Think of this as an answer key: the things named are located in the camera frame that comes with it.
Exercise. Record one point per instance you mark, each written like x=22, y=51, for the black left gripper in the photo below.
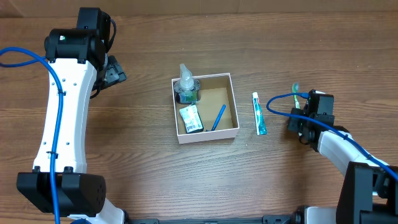
x=115, y=72

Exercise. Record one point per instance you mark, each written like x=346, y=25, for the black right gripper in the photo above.
x=296, y=121

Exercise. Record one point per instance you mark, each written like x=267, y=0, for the toothpaste tube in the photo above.
x=259, y=119

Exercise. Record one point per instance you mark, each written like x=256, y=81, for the clear soap dispenser bottle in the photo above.
x=187, y=88

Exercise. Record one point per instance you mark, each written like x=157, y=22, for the blue disposable razor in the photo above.
x=218, y=118

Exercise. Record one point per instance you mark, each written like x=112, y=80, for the green soap packet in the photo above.
x=191, y=119

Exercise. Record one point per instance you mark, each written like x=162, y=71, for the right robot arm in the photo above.
x=369, y=190

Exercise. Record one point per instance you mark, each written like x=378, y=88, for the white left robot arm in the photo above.
x=78, y=64

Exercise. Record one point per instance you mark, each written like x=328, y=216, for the white cardboard box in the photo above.
x=216, y=90

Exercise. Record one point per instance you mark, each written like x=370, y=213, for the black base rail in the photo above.
x=266, y=219

